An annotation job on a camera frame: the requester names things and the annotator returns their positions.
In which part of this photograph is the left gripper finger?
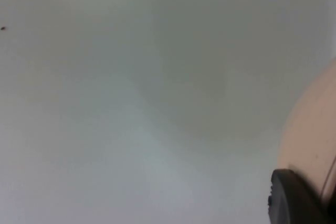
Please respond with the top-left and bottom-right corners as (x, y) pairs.
(267, 168), (336, 224)

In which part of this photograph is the pale wooden bowl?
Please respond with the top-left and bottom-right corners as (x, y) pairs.
(277, 56), (336, 208)

